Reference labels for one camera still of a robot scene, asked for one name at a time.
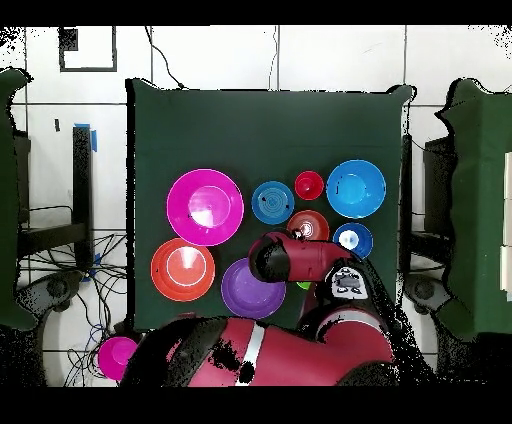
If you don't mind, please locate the small light blue ridged bowl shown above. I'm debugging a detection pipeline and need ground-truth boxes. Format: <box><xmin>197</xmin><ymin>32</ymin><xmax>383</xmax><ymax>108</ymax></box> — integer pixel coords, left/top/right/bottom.
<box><xmin>250</xmin><ymin>180</ymin><xmax>296</xmax><ymax>226</ymax></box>

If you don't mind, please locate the small dark blue bowl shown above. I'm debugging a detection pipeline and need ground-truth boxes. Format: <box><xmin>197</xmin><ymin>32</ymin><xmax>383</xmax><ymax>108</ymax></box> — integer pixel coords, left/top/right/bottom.
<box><xmin>332</xmin><ymin>222</ymin><xmax>375</xmax><ymax>260</ymax></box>

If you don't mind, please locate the large pink bowl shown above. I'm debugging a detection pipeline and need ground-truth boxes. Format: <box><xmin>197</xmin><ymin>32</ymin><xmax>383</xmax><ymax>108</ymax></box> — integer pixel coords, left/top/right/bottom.
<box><xmin>165</xmin><ymin>168</ymin><xmax>246</xmax><ymax>248</ymax></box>

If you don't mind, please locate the large orange bowl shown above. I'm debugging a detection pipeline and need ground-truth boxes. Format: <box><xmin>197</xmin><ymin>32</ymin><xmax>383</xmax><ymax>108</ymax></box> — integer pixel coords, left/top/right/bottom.
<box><xmin>150</xmin><ymin>237</ymin><xmax>217</xmax><ymax>303</ymax></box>

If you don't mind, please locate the green cloth side table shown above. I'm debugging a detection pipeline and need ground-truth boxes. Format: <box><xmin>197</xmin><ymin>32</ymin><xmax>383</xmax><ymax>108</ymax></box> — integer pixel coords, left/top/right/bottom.
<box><xmin>0</xmin><ymin>67</ymin><xmax>39</xmax><ymax>331</ymax></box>
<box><xmin>434</xmin><ymin>78</ymin><xmax>512</xmax><ymax>343</ymax></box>

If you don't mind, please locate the black metal stand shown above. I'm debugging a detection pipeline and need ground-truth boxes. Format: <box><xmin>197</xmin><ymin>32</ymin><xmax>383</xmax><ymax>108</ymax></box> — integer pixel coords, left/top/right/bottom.
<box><xmin>399</xmin><ymin>132</ymin><xmax>457</xmax><ymax>265</ymax></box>
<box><xmin>15</xmin><ymin>125</ymin><xmax>95</xmax><ymax>273</ymax></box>

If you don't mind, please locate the purple bowl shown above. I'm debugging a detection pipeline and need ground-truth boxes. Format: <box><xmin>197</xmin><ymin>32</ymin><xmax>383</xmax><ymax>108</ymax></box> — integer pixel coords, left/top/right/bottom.
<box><xmin>220</xmin><ymin>257</ymin><xmax>288</xmax><ymax>320</ymax></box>

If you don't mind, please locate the long black floor cable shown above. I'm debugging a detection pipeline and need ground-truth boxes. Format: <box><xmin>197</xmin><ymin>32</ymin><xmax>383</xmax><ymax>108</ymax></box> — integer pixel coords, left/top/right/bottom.
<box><xmin>144</xmin><ymin>25</ymin><xmax>187</xmax><ymax>90</ymax></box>

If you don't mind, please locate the large blue bowl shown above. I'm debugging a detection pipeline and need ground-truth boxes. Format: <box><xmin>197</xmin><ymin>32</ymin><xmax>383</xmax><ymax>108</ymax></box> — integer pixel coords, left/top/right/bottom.
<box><xmin>325</xmin><ymin>159</ymin><xmax>388</xmax><ymax>220</ymax></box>

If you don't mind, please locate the small magenta bowl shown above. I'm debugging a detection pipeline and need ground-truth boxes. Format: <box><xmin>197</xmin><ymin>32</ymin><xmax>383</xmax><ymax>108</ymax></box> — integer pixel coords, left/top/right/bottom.
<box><xmin>96</xmin><ymin>335</ymin><xmax>139</xmax><ymax>382</ymax></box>

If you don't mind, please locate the white panel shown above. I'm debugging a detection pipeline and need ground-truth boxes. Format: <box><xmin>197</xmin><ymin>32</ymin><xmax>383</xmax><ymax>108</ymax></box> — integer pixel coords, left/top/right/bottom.
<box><xmin>499</xmin><ymin>150</ymin><xmax>512</xmax><ymax>302</ymax></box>

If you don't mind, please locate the bundle of floor cables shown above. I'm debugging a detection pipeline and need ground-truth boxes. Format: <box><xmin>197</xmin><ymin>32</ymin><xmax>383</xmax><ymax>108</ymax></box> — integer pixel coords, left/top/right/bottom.
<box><xmin>19</xmin><ymin>229</ymin><xmax>133</xmax><ymax>385</ymax></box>

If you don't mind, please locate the blue tape strip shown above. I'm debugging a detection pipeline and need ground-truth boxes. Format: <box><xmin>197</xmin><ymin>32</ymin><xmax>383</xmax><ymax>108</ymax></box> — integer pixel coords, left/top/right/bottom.
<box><xmin>73</xmin><ymin>122</ymin><xmax>98</xmax><ymax>153</ymax></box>

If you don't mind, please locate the red cup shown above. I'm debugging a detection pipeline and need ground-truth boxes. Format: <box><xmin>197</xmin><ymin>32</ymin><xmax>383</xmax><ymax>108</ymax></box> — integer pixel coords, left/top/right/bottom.
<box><xmin>294</xmin><ymin>170</ymin><xmax>325</xmax><ymax>201</ymax></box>

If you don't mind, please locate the small orange ridged bowl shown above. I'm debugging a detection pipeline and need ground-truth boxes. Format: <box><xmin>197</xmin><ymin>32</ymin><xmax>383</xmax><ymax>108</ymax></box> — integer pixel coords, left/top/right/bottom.
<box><xmin>286</xmin><ymin>209</ymin><xmax>331</xmax><ymax>242</ymax></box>

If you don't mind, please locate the dark green tablecloth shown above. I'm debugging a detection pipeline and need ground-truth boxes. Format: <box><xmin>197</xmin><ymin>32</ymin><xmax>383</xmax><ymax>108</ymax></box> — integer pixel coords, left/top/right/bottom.
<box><xmin>125</xmin><ymin>77</ymin><xmax>417</xmax><ymax>335</ymax></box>

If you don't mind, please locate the black floor stand base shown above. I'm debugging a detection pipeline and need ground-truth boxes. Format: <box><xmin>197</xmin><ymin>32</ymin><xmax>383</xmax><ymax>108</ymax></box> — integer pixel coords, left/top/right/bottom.
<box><xmin>17</xmin><ymin>270</ymin><xmax>86</xmax><ymax>314</ymax></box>
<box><xmin>402</xmin><ymin>275</ymin><xmax>453</xmax><ymax>317</ymax></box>

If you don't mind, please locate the black square floor frame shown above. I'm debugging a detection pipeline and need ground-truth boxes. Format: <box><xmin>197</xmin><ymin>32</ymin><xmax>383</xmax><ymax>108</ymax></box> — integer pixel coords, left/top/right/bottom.
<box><xmin>58</xmin><ymin>25</ymin><xmax>118</xmax><ymax>74</ymax></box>

